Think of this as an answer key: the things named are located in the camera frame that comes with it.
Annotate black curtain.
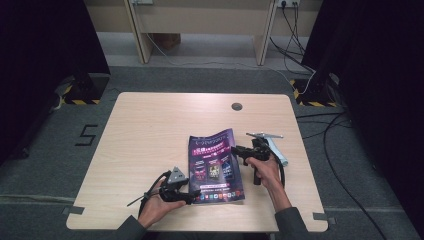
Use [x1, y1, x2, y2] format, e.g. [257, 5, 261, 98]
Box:
[301, 0, 424, 232]
[0, 0, 112, 167]

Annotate stand base with hazard tape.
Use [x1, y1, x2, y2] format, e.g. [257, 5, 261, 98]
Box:
[60, 74, 111, 106]
[288, 74, 340, 109]

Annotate black floor cables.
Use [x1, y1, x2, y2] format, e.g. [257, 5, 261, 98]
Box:
[295, 111, 388, 240]

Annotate person's left hand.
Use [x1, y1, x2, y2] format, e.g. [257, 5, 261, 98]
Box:
[137, 181, 187, 230]

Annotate grey tape strip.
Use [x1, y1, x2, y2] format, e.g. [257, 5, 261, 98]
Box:
[312, 212, 337, 225]
[61, 205, 86, 216]

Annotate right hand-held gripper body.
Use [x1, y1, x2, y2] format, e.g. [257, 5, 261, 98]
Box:
[244, 131, 285, 186]

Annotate person's right hand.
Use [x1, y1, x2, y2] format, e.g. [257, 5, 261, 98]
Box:
[244, 154, 283, 192]

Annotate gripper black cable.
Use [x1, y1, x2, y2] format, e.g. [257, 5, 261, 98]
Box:
[137, 170, 173, 218]
[266, 142, 287, 188]

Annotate brown cardboard box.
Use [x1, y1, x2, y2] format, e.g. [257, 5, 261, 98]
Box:
[151, 32, 182, 51]

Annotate light blue cloth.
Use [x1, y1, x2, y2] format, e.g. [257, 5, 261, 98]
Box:
[266, 136, 290, 167]

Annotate beige wooden desk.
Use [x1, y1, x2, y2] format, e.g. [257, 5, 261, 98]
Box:
[84, 0, 323, 66]

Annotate black plugged-in cables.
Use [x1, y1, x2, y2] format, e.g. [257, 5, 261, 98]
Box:
[268, 1, 316, 75]

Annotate illustrated magazine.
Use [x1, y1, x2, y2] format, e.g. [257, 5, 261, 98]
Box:
[187, 127, 246, 205]

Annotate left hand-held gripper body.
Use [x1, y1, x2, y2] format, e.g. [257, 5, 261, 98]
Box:
[158, 166, 191, 203]

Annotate white wall power socket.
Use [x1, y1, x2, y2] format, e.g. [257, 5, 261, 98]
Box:
[276, 0, 301, 9]

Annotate white floor cable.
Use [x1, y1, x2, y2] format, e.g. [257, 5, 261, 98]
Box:
[145, 32, 317, 95]

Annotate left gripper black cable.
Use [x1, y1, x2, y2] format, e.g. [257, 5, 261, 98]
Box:
[137, 170, 173, 218]

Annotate black cable tie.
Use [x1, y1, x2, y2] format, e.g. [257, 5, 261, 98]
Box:
[126, 194, 152, 208]

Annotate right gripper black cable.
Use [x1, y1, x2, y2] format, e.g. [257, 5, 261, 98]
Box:
[266, 142, 287, 188]

